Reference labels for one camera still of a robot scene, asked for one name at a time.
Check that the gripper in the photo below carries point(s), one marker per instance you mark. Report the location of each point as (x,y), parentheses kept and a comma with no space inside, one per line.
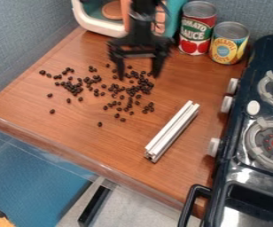
(140,40)

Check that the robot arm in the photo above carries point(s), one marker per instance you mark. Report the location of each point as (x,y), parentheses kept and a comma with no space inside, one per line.
(143,10)

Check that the pile of dark bits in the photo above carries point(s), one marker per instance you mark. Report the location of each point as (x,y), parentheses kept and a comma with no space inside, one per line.
(103,88)

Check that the toy microwave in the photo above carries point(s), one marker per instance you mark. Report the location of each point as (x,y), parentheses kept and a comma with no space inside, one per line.
(115,16)

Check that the red tomato can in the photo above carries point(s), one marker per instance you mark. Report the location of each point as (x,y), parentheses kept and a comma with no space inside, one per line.
(197,28)

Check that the silver metal bar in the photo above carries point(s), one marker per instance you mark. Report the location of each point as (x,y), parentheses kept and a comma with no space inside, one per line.
(172,131)

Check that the yellow pineapple can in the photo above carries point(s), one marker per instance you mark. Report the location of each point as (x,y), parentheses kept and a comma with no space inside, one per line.
(228,43)

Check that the toy stove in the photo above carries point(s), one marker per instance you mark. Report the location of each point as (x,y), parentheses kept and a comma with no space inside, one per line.
(249,133)

